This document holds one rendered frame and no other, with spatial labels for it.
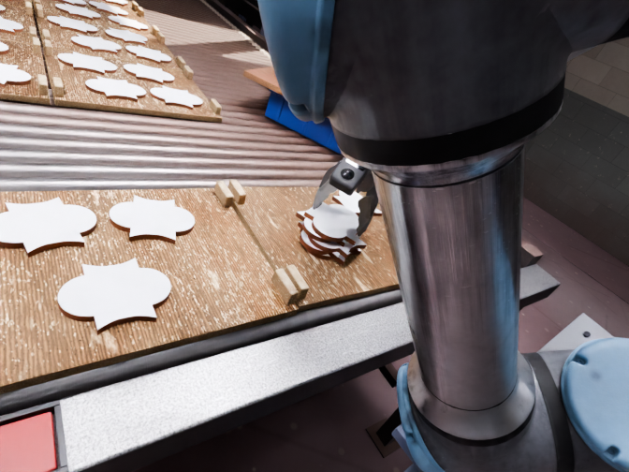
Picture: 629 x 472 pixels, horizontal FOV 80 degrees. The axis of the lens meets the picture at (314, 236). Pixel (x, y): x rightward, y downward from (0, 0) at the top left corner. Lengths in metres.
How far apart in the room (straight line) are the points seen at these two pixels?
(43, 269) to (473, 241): 0.55
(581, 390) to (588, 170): 4.92
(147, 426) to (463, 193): 0.42
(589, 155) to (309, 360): 4.90
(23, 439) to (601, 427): 0.53
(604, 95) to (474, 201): 5.13
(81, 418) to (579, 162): 5.19
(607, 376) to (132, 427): 0.48
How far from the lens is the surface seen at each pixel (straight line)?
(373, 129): 0.18
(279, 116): 1.33
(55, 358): 0.53
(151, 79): 1.33
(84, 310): 0.56
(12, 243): 0.66
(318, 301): 0.65
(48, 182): 0.83
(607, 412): 0.44
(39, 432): 0.50
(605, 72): 5.36
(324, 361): 0.61
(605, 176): 5.27
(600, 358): 0.45
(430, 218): 0.21
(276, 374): 0.57
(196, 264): 0.64
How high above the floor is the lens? 1.37
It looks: 33 degrees down
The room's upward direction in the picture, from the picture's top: 24 degrees clockwise
